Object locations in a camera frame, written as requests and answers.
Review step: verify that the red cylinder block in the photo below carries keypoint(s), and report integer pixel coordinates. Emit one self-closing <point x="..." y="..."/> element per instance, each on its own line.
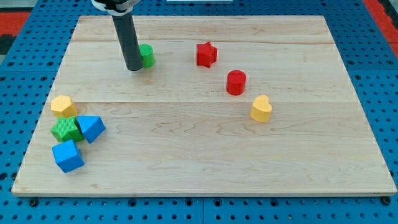
<point x="236" y="81"/>

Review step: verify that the blue cube block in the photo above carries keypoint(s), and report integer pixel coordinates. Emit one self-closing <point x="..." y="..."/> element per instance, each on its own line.
<point x="68" y="156"/>

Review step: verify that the green cylinder block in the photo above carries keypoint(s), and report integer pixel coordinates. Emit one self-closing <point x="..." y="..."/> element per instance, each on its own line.
<point x="147" y="55"/>

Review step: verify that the blue triangle block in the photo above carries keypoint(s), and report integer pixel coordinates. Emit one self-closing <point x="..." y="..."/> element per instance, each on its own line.
<point x="91" y="126"/>

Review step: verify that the white black rod mount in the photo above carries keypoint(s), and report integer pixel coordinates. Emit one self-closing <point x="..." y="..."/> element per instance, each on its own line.
<point x="115" y="7"/>

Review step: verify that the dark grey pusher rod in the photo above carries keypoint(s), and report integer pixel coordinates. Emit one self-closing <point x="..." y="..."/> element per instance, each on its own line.
<point x="128" y="41"/>

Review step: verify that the red star block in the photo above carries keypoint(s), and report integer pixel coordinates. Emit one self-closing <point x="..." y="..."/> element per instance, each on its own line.
<point x="206" y="54"/>

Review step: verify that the wooden board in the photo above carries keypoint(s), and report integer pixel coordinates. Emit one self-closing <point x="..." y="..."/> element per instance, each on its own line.
<point x="173" y="130"/>

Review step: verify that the green star block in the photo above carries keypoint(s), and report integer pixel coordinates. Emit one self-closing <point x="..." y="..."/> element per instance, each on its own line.
<point x="67" y="129"/>

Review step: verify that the yellow hexagon block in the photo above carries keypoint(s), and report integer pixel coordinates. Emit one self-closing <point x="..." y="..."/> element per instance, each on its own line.
<point x="63" y="107"/>

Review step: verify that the yellow heart block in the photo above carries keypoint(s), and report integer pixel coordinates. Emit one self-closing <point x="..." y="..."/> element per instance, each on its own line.
<point x="261" y="109"/>

